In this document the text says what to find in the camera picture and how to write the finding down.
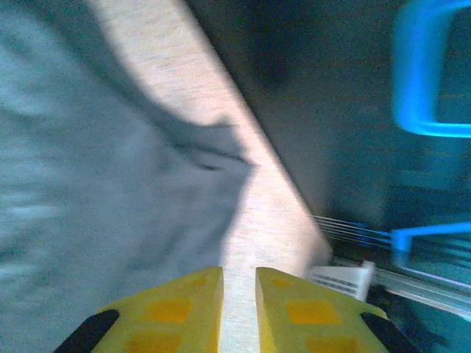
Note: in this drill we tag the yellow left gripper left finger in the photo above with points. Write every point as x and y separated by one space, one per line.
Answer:
165 316

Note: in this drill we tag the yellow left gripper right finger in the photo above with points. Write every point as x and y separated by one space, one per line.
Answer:
312 320

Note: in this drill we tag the gray t-shirt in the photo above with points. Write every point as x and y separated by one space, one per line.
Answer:
92 184

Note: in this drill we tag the aluminium frame rail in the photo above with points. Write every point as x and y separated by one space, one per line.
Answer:
423 294

